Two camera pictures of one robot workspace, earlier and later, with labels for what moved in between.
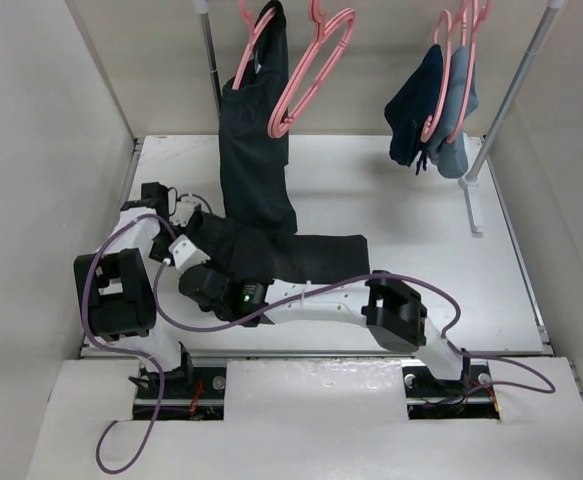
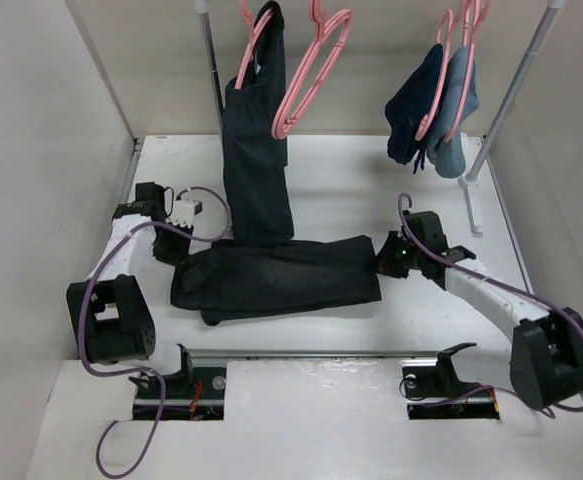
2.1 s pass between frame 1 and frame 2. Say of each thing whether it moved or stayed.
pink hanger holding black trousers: stayed
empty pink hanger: stayed
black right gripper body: moved
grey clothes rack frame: stayed
